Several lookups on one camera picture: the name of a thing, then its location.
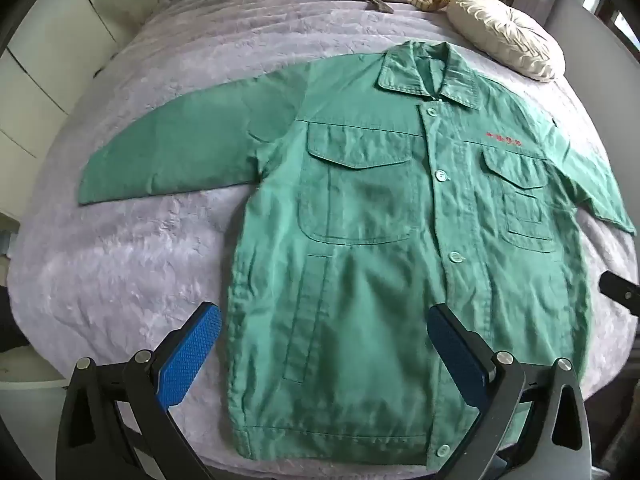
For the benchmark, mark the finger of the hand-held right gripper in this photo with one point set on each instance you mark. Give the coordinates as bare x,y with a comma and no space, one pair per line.
622,292

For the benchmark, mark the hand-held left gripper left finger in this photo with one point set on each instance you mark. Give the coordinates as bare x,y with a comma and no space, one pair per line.
192,355

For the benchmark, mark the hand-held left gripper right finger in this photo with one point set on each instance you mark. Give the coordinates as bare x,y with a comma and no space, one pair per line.
460,360

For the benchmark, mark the green work jacket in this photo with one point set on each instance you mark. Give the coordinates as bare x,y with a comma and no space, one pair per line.
370,260

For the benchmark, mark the purple plush blanket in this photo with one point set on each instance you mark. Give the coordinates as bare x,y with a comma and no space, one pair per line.
150,270

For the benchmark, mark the cream pleated pillow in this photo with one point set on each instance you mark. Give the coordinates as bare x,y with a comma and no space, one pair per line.
510,40

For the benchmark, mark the white wardrobe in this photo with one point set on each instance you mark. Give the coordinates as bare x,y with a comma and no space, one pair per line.
50,50

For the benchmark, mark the grey cloth strip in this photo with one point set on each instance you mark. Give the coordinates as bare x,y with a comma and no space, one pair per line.
380,4

